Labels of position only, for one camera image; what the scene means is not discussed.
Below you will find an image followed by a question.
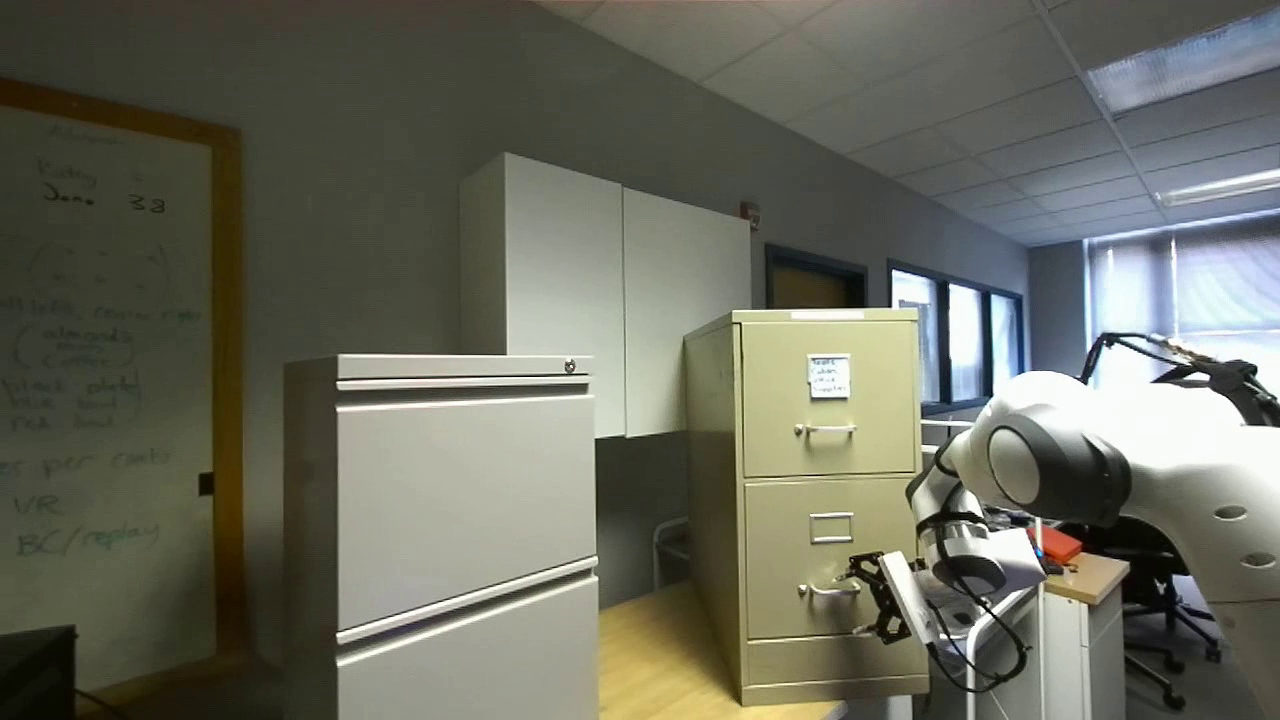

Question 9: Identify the wood framed whiteboard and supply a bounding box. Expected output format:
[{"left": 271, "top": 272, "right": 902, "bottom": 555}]
[{"left": 0, "top": 77, "right": 247, "bottom": 703}]

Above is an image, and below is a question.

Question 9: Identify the beige drawer with paper note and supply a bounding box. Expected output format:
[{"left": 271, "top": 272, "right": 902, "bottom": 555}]
[{"left": 741, "top": 321, "right": 920, "bottom": 478}]

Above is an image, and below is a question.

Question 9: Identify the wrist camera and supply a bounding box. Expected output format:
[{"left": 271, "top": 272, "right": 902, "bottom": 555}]
[{"left": 878, "top": 549, "right": 947, "bottom": 649}]

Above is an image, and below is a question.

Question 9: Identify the white wall cabinet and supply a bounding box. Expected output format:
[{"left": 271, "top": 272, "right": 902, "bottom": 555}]
[{"left": 459, "top": 151, "right": 754, "bottom": 440}]

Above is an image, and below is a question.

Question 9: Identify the window with blinds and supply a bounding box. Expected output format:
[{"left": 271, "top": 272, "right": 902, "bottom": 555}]
[{"left": 1087, "top": 214, "right": 1280, "bottom": 393}]

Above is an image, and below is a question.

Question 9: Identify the white desk with wood top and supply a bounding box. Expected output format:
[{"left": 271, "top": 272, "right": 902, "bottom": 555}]
[{"left": 1038, "top": 549, "right": 1132, "bottom": 720}]

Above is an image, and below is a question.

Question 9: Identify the black office chair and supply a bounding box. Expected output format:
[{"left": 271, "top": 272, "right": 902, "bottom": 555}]
[{"left": 1058, "top": 514, "right": 1223, "bottom": 712}]

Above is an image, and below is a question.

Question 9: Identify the dark framed door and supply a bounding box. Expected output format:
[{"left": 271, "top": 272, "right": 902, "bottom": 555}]
[{"left": 764, "top": 242, "right": 870, "bottom": 312}]

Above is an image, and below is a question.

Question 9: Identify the square ceiling light panel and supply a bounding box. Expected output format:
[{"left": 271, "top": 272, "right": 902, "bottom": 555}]
[{"left": 1084, "top": 8, "right": 1280, "bottom": 117}]

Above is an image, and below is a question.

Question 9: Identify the red flat object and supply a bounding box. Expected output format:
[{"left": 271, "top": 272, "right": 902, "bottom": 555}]
[{"left": 1027, "top": 524, "right": 1084, "bottom": 567}]

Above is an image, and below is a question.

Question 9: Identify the grey filing cabinet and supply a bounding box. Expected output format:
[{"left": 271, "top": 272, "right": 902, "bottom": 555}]
[{"left": 283, "top": 353, "right": 602, "bottom": 720}]

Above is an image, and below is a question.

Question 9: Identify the long ceiling light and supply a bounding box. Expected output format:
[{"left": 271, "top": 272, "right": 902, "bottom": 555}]
[{"left": 1154, "top": 167, "right": 1280, "bottom": 210}]

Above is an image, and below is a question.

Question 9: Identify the white paper note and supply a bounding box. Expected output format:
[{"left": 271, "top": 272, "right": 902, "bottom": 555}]
[{"left": 807, "top": 352, "right": 853, "bottom": 400}]

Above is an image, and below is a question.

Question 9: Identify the beige drawer with label holder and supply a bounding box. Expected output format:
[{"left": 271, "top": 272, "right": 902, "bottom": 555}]
[{"left": 744, "top": 477, "right": 928, "bottom": 642}]

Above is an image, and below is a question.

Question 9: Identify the dark framed window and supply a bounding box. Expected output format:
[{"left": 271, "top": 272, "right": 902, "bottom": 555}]
[{"left": 887, "top": 259, "right": 1028, "bottom": 413}]

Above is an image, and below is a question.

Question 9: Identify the black box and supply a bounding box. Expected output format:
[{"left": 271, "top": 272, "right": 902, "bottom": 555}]
[{"left": 0, "top": 624, "right": 79, "bottom": 720}]

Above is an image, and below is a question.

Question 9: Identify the beige filing cabinet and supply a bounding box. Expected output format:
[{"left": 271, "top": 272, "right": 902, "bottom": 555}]
[{"left": 684, "top": 308, "right": 932, "bottom": 707}]

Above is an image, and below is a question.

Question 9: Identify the tall grey drawer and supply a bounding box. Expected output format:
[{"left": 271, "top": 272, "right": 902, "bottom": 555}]
[{"left": 335, "top": 394, "right": 600, "bottom": 635}]

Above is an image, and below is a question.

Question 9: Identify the white metal tube frame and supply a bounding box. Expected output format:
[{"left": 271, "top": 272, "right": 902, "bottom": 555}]
[
  {"left": 958, "top": 586, "right": 1043, "bottom": 720},
  {"left": 653, "top": 515, "right": 693, "bottom": 592}
]

